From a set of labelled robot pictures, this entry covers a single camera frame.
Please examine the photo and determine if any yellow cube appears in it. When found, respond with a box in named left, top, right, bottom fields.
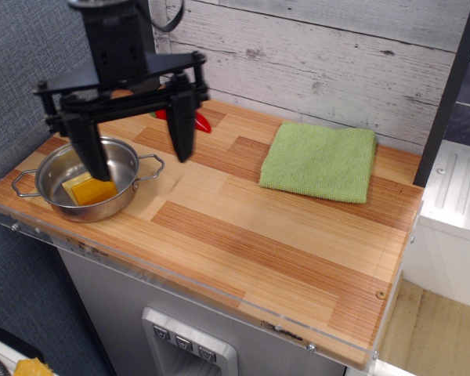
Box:
left=62, top=172, right=118, bottom=206

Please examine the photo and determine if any stainless steel pot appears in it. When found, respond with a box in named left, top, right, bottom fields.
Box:
left=12, top=137, right=165, bottom=222

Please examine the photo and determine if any clear acrylic table guard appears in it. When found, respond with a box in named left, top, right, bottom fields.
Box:
left=0, top=197, right=424, bottom=371

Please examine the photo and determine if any dark grey right post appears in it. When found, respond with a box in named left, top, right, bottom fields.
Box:
left=413, top=13, right=470, bottom=187

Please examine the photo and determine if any green towel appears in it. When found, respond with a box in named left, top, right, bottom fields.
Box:
left=259, top=122, right=377, bottom=204

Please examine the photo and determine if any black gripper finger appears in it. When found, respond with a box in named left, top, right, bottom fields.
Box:
left=166, top=91, right=196, bottom=163
left=63, top=115, right=111, bottom=181

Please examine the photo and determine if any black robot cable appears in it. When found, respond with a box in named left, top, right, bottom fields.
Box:
left=146, top=0, right=186, bottom=34

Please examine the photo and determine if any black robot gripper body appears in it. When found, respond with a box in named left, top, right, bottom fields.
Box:
left=34, top=1, right=208, bottom=136

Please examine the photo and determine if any red toy chili pepper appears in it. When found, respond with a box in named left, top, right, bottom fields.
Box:
left=150, top=110, right=212, bottom=133

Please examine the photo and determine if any white toy sink unit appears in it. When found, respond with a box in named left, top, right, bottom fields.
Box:
left=401, top=54, right=470, bottom=313

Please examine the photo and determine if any yellow black object bottom left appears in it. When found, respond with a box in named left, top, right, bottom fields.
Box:
left=0, top=358, right=55, bottom=376

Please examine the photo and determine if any silver cabinet with dispenser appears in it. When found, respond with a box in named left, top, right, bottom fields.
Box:
left=56, top=248, right=348, bottom=376

